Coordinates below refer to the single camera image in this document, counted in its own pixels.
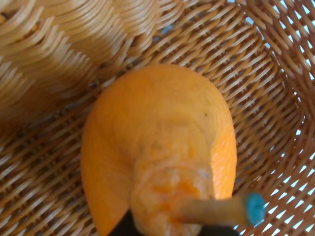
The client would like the orange fruit with stem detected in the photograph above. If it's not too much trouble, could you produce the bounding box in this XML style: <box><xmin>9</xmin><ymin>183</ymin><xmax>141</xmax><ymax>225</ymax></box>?
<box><xmin>81</xmin><ymin>64</ymin><xmax>265</xmax><ymax>236</ymax></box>

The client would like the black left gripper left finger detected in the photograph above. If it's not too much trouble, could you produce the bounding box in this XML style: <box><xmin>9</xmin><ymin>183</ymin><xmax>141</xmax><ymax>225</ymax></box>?
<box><xmin>110</xmin><ymin>210</ymin><xmax>141</xmax><ymax>236</ymax></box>

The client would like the orange wicker basket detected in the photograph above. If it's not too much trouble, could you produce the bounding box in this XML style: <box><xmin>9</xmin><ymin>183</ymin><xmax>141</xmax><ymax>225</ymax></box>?
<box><xmin>0</xmin><ymin>0</ymin><xmax>315</xmax><ymax>236</ymax></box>

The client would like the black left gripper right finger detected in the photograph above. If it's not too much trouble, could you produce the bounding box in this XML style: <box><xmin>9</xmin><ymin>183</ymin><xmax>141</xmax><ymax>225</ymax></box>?
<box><xmin>198</xmin><ymin>225</ymin><xmax>240</xmax><ymax>236</ymax></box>

